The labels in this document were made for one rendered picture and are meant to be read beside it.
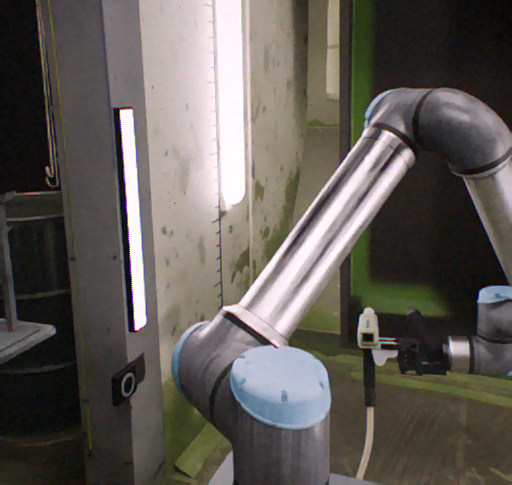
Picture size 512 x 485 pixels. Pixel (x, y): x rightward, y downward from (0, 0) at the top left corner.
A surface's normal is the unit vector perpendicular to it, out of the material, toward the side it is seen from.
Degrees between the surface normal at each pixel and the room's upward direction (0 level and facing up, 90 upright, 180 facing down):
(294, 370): 5
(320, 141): 57
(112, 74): 90
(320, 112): 90
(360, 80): 102
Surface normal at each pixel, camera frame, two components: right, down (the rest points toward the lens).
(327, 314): -0.30, -0.34
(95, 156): -0.35, 0.23
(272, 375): 0.03, -0.95
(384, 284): -0.26, 0.43
